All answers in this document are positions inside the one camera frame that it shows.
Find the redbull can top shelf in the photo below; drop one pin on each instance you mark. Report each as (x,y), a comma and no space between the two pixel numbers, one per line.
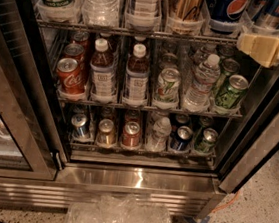
(269,17)

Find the green can shelf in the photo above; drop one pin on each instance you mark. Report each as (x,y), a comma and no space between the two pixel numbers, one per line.
(231,92)
(229,67)
(206,141)

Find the pepsi can top shelf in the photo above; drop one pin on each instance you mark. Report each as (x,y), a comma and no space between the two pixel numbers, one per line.
(225,14)

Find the pepsi can shelf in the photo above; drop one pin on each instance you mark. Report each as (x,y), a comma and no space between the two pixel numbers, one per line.
(181,138)
(225,14)

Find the front green can middle shelf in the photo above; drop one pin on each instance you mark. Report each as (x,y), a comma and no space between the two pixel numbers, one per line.
(231,92)

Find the water bottle middle shelf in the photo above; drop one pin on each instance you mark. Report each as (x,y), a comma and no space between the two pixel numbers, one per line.
(205,76)

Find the front 7up can middle shelf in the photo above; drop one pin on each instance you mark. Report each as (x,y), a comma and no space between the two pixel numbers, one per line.
(168,84)

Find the green can bottom shelf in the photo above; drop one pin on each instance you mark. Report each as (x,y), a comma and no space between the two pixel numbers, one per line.
(206,141)

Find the pepsi can bottom shelf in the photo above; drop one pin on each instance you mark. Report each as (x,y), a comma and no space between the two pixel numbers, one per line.
(181,138)

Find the white labelled bottle top shelf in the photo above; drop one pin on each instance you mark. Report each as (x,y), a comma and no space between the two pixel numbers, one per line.
(144,0)

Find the water bottle bottom shelf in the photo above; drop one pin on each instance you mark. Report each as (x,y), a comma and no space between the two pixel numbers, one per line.
(159,135)

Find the red can bottom shelf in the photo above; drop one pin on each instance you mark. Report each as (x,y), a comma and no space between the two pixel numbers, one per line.
(131,134)

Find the clear water bottle top shelf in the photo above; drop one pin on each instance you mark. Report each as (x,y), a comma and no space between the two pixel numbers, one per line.
(103,13)

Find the stainless steel fridge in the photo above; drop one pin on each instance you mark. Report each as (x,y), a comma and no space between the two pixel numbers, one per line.
(187,182)

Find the gold can bottom shelf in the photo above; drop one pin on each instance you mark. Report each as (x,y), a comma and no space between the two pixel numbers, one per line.
(106,132)

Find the coca-cola can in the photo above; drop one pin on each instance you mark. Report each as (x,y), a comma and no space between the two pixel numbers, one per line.
(82,38)
(70,76)
(75,51)

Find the front coca-cola can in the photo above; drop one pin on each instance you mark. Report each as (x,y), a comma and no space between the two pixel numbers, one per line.
(70,76)

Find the blue silver can bottom shelf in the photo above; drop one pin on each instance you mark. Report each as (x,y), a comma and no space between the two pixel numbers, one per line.
(80,123)

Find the glass fridge door left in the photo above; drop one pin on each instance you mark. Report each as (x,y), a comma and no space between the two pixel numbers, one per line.
(23,149)

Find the clear plastic tray right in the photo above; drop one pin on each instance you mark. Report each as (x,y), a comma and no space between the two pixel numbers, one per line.
(249,27)

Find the right brown tea bottle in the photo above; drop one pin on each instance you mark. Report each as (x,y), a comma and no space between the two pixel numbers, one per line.
(137,73)

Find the brown tea bottle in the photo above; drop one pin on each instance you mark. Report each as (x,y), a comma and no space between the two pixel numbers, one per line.
(102,69)
(137,73)

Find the left brown tea bottle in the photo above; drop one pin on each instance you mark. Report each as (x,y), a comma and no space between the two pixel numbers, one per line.
(102,69)

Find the clear plastic bag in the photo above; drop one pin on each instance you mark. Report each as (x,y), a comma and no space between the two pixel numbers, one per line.
(109,209)

